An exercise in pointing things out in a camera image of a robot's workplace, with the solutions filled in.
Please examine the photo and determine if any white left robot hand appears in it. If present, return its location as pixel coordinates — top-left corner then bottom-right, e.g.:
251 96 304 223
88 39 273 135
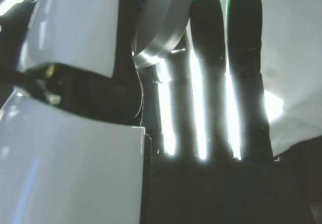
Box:
0 0 315 224

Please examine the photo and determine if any grey tape measure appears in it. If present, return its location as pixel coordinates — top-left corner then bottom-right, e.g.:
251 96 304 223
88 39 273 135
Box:
132 0 193 67

